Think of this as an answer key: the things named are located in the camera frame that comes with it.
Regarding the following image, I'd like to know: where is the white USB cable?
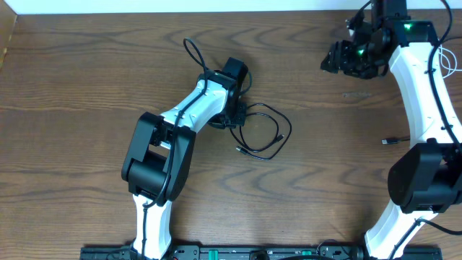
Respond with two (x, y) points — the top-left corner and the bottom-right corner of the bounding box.
(438, 45), (458, 79)

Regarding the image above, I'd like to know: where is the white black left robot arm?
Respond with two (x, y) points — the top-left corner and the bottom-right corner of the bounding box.
(121, 58), (248, 259)

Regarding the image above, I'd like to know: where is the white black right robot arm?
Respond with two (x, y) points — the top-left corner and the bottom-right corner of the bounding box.
(321, 0), (461, 259)

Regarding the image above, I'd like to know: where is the wooden side panel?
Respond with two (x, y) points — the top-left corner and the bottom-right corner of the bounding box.
(0, 0), (17, 66)

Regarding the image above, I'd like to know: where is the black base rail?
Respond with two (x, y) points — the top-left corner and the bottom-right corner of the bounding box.
(79, 243), (443, 260)

